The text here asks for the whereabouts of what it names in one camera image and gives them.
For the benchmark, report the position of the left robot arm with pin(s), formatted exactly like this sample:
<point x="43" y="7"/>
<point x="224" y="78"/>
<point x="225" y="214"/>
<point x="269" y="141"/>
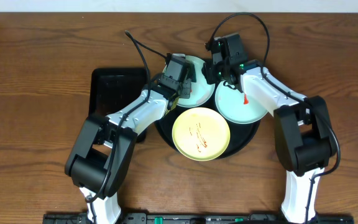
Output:
<point x="100" y="158"/>

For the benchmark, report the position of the black rectangular tray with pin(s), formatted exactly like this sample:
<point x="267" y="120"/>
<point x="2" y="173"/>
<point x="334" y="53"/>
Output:
<point x="112" y="89"/>

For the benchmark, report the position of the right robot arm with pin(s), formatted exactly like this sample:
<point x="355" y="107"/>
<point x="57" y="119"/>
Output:
<point x="304" y="138"/>

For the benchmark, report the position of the light blue plate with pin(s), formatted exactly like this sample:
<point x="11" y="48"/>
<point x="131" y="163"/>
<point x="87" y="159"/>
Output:
<point x="237" y="107"/>
<point x="201" y="92"/>

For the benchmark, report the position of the yellow plate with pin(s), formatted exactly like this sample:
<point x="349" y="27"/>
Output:
<point x="201" y="134"/>

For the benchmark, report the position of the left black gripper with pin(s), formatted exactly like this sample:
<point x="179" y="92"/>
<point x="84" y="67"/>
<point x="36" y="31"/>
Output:
<point x="186" y="90"/>

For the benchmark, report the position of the black round tray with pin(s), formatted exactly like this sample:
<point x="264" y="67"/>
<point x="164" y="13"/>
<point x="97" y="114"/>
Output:
<point x="241" y="134"/>

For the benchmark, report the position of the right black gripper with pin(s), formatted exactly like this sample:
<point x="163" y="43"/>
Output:
<point x="209" y="71"/>

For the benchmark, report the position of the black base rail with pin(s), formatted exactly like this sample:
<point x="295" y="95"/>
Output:
<point x="142" y="218"/>

